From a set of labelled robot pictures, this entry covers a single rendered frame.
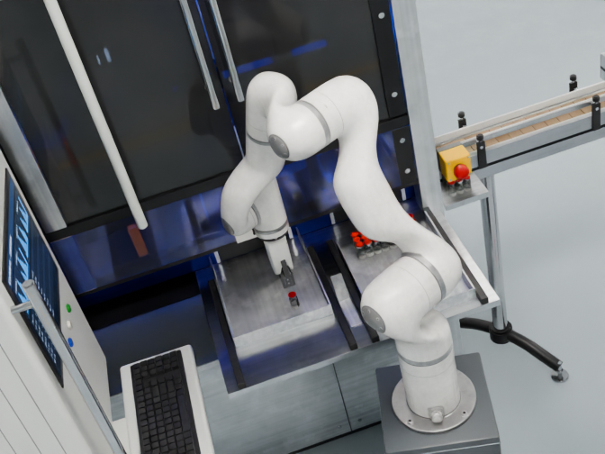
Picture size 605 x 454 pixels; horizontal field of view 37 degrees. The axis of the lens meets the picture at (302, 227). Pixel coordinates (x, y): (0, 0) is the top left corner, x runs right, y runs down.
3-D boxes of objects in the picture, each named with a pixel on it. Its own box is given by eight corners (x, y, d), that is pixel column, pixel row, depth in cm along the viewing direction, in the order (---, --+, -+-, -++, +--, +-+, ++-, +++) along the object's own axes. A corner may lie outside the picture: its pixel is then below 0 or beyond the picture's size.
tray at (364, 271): (338, 249, 249) (335, 240, 246) (427, 220, 251) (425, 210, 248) (377, 332, 222) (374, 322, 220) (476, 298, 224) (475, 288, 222)
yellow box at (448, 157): (437, 169, 254) (435, 149, 249) (462, 161, 254) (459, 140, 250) (448, 184, 248) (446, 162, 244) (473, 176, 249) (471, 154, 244)
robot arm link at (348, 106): (392, 321, 187) (444, 276, 194) (428, 326, 177) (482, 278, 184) (275, 110, 174) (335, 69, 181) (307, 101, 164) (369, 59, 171)
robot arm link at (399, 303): (464, 340, 193) (453, 258, 178) (405, 394, 185) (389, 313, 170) (421, 316, 200) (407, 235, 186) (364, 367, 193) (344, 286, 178)
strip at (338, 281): (334, 292, 236) (329, 276, 232) (345, 288, 236) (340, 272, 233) (351, 328, 225) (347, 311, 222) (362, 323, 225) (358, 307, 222)
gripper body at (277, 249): (252, 220, 222) (263, 255, 229) (261, 244, 214) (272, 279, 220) (281, 210, 222) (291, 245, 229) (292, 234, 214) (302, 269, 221)
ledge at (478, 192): (428, 185, 266) (427, 179, 265) (469, 170, 267) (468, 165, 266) (446, 211, 255) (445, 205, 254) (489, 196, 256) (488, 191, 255)
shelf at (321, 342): (196, 276, 255) (194, 271, 254) (428, 197, 261) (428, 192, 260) (230, 399, 218) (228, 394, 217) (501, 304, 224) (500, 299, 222)
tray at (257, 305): (212, 266, 255) (208, 256, 252) (299, 236, 257) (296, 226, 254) (236, 348, 228) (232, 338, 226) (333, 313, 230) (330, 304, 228)
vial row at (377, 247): (356, 255, 245) (354, 242, 242) (419, 234, 246) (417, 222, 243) (359, 260, 243) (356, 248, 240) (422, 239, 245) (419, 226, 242)
